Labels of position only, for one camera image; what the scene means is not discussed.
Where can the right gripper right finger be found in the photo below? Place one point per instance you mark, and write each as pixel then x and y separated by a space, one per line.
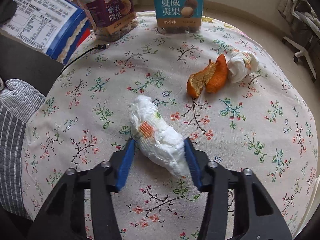
pixel 256 216

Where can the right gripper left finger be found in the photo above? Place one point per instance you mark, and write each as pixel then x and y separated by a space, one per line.
pixel 62 216

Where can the long white tissue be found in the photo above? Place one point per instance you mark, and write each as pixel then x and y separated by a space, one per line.
pixel 158 141

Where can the orange peel piece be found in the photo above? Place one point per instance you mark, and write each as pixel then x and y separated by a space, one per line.
pixel 219 78
pixel 199 80

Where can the round white tissue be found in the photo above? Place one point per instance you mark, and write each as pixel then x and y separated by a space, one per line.
pixel 240 65

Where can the blue milk carton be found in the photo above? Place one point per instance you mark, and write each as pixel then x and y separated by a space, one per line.
pixel 52 27

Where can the floral tablecloth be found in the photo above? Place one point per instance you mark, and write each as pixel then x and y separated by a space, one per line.
pixel 268 122

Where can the grey striped cushion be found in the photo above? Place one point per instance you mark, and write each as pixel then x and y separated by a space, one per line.
pixel 19 101

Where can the white office chair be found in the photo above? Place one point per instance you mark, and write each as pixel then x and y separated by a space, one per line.
pixel 304 28

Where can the purple label nut jar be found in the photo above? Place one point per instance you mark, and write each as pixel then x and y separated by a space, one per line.
pixel 110 19

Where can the teal label macadamia jar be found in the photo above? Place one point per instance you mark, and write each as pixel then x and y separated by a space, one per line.
pixel 178 16

